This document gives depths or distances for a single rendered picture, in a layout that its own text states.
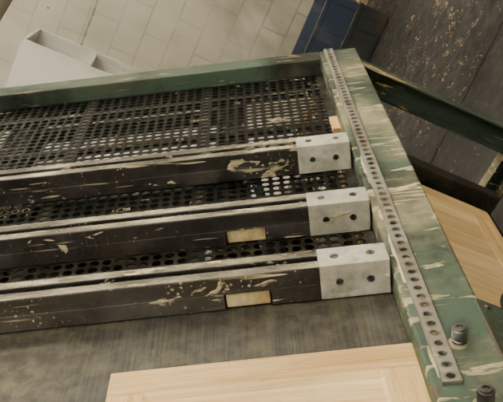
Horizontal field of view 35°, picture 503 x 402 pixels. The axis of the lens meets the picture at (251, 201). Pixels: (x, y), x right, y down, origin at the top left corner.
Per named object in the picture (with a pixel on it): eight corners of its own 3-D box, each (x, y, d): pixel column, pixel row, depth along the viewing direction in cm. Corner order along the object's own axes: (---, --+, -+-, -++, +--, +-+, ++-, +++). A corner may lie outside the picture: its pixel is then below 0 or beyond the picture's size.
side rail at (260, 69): (323, 92, 260) (321, 58, 255) (-14, 129, 263) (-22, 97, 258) (321, 83, 267) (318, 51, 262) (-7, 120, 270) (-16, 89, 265)
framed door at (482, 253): (598, 411, 177) (603, 403, 176) (378, 329, 165) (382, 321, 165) (483, 217, 257) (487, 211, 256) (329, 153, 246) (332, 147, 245)
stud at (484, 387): (497, 409, 109) (497, 392, 108) (478, 411, 110) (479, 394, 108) (492, 397, 112) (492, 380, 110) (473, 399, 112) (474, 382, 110)
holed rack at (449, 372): (463, 383, 115) (463, 380, 115) (442, 385, 115) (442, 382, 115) (332, 49, 262) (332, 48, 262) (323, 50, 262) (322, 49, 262)
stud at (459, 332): (469, 346, 122) (469, 330, 121) (453, 348, 122) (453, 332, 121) (465, 336, 124) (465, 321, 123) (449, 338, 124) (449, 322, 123)
